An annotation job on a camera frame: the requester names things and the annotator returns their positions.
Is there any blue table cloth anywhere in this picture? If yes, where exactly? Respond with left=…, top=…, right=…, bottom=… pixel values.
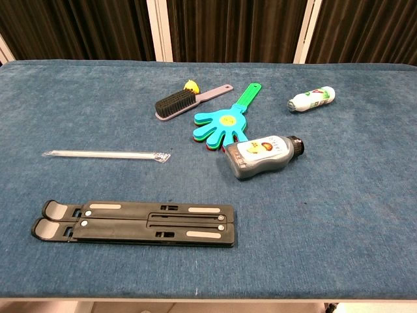
left=0, top=59, right=417, bottom=300

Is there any clear wrapped straw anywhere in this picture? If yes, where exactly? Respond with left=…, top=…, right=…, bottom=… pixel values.
left=41, top=149, right=171, bottom=163

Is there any small white drink bottle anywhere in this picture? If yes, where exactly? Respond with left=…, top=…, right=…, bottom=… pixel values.
left=287, top=85, right=336, bottom=114

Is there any white vertical frame post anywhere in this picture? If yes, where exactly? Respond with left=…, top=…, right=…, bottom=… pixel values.
left=293, top=0, right=323, bottom=65
left=146, top=0, right=174, bottom=63
left=0, top=34, right=16, bottom=66

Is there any dark pleated curtain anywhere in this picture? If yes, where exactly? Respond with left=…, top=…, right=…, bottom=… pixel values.
left=0, top=0, right=417, bottom=67

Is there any black folding laptop stand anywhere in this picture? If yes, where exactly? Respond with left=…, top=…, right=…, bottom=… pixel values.
left=31, top=200, right=236, bottom=248

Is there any purple brush with black bristles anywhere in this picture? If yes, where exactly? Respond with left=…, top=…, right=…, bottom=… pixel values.
left=154, top=83, right=235, bottom=122

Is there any small yellow toy figure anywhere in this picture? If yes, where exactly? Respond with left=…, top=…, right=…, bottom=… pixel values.
left=183, top=79, right=201, bottom=95

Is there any colourful plastic hand clapper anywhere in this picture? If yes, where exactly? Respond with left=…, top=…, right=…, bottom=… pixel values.
left=192, top=82, right=263, bottom=153

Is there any grey bottle with black cap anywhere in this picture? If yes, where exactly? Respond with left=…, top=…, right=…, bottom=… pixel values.
left=225, top=135, right=306, bottom=181

